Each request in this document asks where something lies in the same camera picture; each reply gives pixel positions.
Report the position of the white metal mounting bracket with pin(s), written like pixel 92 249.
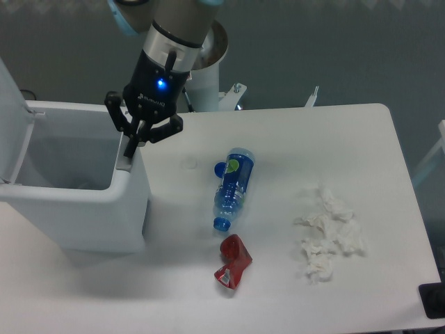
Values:
pixel 231 100

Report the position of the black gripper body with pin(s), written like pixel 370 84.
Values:
pixel 153 91

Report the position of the crushed red soda can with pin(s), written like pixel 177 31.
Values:
pixel 236 258

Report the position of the black device at edge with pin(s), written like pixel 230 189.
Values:
pixel 432 297

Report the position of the white push-top trash can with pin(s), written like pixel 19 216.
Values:
pixel 63 168

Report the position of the crumpled white tissue paper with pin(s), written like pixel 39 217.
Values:
pixel 335 231

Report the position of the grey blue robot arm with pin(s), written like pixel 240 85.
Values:
pixel 181 26

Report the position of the white frame at right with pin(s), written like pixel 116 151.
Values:
pixel 431 160

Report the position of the blue bottle cap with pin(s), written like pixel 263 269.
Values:
pixel 219 169

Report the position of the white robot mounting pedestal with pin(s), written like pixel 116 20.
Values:
pixel 203 86

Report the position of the blue plastic water bottle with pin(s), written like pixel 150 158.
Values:
pixel 230 194

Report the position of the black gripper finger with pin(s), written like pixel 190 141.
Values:
pixel 140 134
pixel 113 101

